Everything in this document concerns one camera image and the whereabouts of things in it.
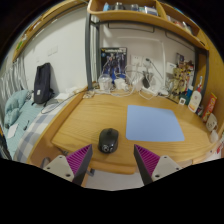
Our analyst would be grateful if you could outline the white lotion pump bottle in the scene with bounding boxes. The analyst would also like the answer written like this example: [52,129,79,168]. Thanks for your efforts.
[187,87,203,114]

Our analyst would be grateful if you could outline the plaid bed blanket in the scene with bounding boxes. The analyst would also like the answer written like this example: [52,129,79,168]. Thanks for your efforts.
[13,99,68,164]

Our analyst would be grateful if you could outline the white wall socket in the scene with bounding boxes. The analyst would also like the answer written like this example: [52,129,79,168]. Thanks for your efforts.
[130,54,144,67]
[143,56,155,68]

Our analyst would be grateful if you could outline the small white charger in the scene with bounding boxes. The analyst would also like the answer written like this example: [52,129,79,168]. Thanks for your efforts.
[114,77,129,91]

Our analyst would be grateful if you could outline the large white power adapter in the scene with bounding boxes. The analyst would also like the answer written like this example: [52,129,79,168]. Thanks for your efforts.
[128,74,143,89]

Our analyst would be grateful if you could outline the robot model kit box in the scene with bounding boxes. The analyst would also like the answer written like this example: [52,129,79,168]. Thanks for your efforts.
[100,46,128,83]

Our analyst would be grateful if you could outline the metal cup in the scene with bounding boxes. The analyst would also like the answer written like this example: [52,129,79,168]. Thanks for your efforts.
[141,70,154,89]

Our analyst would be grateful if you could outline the dark grey metal frame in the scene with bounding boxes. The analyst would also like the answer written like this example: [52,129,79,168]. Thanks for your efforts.
[84,13,210,101]

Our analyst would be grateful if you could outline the black computer mouse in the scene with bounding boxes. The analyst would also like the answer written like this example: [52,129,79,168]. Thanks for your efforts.
[97,127,120,154]

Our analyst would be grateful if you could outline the brown tree figurine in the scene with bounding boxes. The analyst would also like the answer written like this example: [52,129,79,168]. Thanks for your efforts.
[168,68,188,101]

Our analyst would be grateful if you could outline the light blue mouse pad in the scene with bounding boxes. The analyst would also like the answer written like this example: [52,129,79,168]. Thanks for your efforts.
[125,104,186,143]

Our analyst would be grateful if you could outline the black cable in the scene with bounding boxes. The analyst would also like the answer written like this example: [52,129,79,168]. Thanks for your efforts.
[41,90,85,115]

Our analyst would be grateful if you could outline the small white wall box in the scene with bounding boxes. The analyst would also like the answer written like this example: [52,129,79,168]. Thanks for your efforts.
[166,61,177,73]

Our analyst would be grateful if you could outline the orange yellow snack canister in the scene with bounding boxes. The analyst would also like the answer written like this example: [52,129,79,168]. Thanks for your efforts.
[202,92,218,123]

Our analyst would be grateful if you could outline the white power strip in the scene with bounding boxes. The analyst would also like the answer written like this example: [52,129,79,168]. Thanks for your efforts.
[146,85,169,97]

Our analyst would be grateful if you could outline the teal pillow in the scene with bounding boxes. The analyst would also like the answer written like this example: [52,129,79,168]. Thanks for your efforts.
[3,89,31,128]

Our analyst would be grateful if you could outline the grey plug cable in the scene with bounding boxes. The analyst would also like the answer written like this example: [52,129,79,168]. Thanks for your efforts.
[145,58,164,80]

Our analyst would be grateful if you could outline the black backpack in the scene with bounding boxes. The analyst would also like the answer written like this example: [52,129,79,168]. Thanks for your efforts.
[32,62,55,107]

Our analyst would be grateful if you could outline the wooden shelf unit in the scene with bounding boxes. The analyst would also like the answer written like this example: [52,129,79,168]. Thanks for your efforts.
[87,0,210,51]

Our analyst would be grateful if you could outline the clear plastic domed cup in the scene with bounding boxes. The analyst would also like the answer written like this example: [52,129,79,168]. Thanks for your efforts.
[97,73,113,92]

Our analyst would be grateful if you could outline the white charging cable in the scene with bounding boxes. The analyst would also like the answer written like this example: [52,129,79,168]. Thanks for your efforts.
[94,64,158,99]

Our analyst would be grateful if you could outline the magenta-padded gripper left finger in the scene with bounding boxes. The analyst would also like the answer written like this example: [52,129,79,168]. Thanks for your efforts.
[43,143,93,186]

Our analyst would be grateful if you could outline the white mug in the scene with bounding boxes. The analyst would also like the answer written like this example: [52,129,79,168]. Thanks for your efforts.
[205,113,219,132]

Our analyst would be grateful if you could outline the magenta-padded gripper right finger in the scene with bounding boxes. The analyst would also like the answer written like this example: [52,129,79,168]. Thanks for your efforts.
[133,143,181,186]

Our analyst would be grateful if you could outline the clear spray bottle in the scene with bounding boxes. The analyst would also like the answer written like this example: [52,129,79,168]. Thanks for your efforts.
[194,75,204,94]

